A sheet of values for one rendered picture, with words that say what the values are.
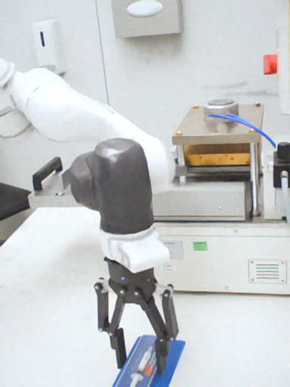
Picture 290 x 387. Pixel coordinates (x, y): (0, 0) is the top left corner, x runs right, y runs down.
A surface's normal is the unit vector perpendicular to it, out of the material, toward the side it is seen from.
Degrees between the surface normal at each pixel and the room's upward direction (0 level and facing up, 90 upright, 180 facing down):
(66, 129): 107
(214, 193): 90
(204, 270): 90
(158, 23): 90
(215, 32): 90
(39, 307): 0
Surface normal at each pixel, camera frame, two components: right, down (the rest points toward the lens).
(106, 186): -0.58, 0.29
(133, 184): 0.54, 0.21
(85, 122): 0.09, 0.59
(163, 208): -0.23, 0.38
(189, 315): -0.10, -0.93
